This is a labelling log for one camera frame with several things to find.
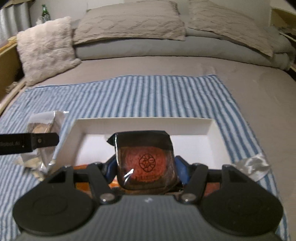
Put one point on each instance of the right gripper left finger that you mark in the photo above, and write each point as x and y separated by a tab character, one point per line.
100	175

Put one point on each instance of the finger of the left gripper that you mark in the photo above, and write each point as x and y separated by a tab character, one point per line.
43	140

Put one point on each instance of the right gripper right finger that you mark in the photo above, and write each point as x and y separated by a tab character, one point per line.
193	178

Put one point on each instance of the clear round pastry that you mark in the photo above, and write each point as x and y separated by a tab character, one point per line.
40	161

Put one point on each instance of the brown cake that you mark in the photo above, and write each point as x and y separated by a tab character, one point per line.
145	161

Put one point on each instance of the orange snack packet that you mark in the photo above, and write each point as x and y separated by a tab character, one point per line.
81	180

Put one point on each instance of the red rice cracker packet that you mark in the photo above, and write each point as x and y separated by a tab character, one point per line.
211	187

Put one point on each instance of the white cardboard box tray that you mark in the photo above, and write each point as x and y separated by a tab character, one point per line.
196	140

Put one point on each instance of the silver ribbon piece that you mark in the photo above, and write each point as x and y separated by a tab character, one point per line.
255	167

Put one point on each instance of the wooden bedside shelf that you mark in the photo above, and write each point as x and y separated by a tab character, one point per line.
12	81

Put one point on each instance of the blue white striped cloth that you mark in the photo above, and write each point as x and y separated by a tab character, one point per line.
53	209

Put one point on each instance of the fluffy white cushion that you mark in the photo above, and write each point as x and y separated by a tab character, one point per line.
46	50

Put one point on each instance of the grey folded duvet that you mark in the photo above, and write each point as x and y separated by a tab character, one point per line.
196	44

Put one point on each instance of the green glass bottle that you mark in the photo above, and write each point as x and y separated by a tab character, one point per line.
45	13

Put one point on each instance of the grey window curtain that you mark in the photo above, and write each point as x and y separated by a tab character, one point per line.
14	18

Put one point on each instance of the left beige quilted pillow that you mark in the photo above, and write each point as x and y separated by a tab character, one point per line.
143	19

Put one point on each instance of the beige quilted pillow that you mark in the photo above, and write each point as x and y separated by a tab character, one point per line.
143	19
208	16

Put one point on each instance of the right beige quilted pillow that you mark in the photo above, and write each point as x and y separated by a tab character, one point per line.
208	16

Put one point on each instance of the right wooden shelf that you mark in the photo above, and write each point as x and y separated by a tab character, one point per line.
284	21

